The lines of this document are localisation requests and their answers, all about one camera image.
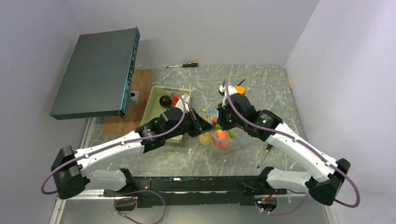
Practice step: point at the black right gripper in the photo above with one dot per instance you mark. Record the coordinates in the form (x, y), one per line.
(224, 125)

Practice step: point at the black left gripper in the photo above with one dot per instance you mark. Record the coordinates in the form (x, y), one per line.
(199, 124)

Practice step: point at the peach toy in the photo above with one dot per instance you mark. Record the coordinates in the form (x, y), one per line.
(221, 139)

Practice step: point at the clear zip top bag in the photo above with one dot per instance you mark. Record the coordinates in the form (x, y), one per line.
(235, 143)

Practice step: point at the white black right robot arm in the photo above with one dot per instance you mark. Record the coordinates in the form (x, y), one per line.
(323, 175)

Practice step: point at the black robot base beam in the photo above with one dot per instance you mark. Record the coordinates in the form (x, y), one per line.
(201, 190)

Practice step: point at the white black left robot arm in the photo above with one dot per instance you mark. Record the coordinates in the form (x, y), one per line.
(79, 170)

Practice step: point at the green plastic food bin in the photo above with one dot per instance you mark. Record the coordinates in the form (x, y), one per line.
(153, 108)

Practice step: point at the dark purple fruit toy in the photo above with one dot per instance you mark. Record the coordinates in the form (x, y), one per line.
(165, 101)

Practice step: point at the yellow black screwdriver near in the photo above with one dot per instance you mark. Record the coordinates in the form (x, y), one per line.
(267, 150)

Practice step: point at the yellow black screwdriver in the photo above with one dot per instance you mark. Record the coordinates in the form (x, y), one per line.
(267, 150)
(185, 65)

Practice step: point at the yellow black screwdriver far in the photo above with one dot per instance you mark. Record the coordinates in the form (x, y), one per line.
(185, 65)

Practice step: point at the brown wooden board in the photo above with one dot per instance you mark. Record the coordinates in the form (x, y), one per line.
(141, 81)

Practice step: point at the dark grey flat panel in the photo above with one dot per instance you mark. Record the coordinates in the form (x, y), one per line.
(98, 78)

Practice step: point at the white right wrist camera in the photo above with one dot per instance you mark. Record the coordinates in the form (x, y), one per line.
(225, 89)

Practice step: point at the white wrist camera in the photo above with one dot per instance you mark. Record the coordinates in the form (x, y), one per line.
(225, 89)
(181, 101)

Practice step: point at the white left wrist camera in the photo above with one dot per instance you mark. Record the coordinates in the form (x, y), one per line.
(181, 101)

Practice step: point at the small metal bracket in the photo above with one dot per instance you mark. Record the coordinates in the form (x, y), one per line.
(133, 98)

